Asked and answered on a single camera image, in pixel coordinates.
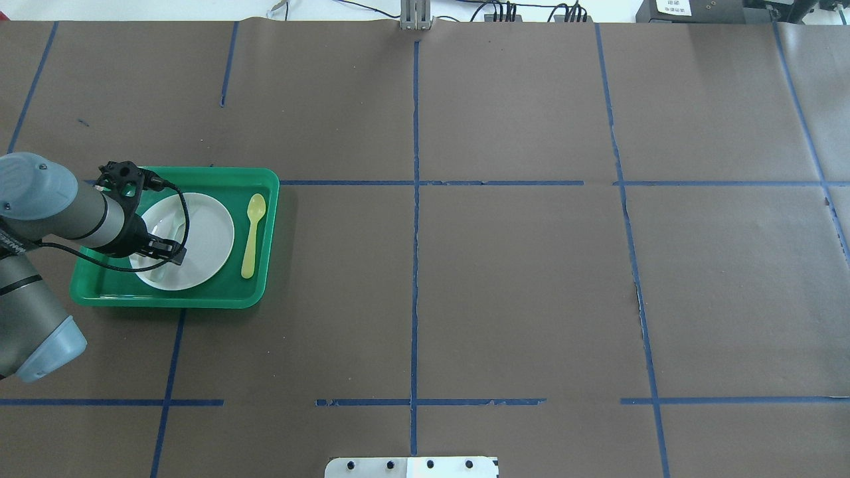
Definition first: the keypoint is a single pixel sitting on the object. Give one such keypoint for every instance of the white round plate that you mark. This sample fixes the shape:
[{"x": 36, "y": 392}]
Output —
[{"x": 209, "y": 243}]

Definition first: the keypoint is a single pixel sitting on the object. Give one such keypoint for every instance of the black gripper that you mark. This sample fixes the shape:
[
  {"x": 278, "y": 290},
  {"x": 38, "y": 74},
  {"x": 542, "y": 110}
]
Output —
[{"x": 135, "y": 235}]

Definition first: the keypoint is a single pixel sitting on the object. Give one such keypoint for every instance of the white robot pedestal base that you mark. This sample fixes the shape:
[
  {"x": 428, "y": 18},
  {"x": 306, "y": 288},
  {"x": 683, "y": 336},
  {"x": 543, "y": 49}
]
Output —
[{"x": 433, "y": 466}]

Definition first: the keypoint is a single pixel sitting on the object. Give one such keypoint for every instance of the aluminium frame post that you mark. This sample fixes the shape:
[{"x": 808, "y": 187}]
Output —
[{"x": 416, "y": 15}]

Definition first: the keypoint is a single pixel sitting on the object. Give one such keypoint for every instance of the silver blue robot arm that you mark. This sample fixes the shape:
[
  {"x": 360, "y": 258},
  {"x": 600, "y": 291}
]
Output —
[{"x": 41, "y": 199}]

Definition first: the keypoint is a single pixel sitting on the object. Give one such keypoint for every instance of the yellow plastic spoon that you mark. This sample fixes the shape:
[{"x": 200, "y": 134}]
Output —
[{"x": 255, "y": 211}]

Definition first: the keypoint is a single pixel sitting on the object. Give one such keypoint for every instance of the black equipment box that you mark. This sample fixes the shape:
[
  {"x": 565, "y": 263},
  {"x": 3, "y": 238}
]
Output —
[{"x": 703, "y": 12}]

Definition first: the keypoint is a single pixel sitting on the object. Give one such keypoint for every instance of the green plastic tray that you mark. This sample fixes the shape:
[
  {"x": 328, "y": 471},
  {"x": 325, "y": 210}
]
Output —
[{"x": 113, "y": 282}]

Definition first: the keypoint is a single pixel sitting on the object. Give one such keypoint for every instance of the brown paper table cover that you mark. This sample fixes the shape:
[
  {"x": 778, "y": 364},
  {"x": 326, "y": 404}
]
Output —
[{"x": 587, "y": 250}]

